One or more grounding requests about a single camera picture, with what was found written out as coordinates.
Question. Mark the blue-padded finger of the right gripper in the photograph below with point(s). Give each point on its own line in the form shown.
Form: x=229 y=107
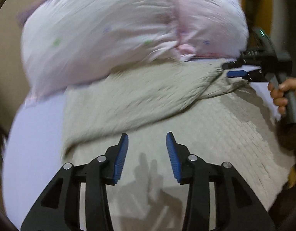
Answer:
x=240 y=62
x=250 y=76

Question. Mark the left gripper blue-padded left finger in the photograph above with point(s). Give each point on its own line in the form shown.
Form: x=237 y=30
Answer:
x=58 y=206

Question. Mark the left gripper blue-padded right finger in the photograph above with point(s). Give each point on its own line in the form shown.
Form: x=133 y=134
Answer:
x=237 y=206

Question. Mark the beige cable-knit sweater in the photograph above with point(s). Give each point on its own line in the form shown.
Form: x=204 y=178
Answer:
x=219 y=119

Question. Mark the person's right hand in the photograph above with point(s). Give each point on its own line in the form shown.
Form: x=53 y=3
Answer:
x=277 y=94

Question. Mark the wooden bed headboard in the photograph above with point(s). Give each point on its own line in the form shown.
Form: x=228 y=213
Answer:
x=276 y=17

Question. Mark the pink floral pillow right side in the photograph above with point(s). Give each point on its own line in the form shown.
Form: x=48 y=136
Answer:
x=210 y=29

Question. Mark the pink floral pillow with tree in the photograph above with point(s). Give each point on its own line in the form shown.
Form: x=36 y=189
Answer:
x=72 y=42

